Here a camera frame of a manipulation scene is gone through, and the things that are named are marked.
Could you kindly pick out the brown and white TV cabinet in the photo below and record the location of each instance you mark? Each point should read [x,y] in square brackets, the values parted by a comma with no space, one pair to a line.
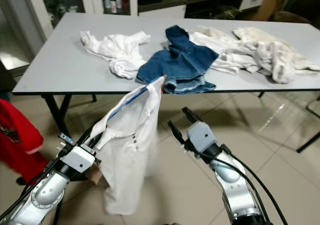
[160,10]

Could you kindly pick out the small white bottle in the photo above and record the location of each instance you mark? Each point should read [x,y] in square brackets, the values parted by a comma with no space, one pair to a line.
[108,2]
[119,1]
[113,7]

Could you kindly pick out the sliding glass door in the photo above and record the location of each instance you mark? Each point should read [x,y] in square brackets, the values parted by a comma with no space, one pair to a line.
[12,45]

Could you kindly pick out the white polo shirt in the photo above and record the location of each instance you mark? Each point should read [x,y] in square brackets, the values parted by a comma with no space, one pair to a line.
[130,160]

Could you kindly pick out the crumpled white shirt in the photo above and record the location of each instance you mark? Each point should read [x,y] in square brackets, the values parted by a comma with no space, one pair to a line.
[117,50]

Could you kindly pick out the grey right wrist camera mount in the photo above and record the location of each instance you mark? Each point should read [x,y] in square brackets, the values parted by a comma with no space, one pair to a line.
[200,135]

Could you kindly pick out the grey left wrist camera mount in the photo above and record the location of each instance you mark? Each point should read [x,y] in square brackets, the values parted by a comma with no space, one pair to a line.
[80,160]

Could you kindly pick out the blue denim jacket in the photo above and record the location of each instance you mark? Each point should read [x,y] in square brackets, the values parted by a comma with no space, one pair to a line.
[182,60]

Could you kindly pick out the cardboard box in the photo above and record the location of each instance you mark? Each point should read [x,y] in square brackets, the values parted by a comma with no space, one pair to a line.
[265,7]

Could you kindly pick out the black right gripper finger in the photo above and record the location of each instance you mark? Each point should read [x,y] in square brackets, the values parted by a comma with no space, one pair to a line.
[178,133]
[191,116]

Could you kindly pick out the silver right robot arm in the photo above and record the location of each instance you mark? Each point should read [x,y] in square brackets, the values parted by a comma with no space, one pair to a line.
[232,185]

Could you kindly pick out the red jacket with white trim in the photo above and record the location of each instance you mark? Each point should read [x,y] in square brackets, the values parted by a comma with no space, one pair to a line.
[17,140]

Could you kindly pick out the white table with black legs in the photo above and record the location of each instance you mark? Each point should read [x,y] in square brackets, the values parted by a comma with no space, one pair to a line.
[60,65]

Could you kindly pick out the cream denim jacket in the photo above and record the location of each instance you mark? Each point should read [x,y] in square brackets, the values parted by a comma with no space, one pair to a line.
[275,55]

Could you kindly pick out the brown armchair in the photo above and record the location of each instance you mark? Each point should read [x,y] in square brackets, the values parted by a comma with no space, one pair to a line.
[300,12]

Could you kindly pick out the white garment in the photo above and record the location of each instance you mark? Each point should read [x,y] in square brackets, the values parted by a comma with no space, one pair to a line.
[220,55]

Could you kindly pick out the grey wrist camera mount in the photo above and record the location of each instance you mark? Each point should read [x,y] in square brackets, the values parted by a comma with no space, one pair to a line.
[200,135]
[80,160]

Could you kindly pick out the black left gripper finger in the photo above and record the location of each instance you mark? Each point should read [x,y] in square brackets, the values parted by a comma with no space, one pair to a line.
[85,134]

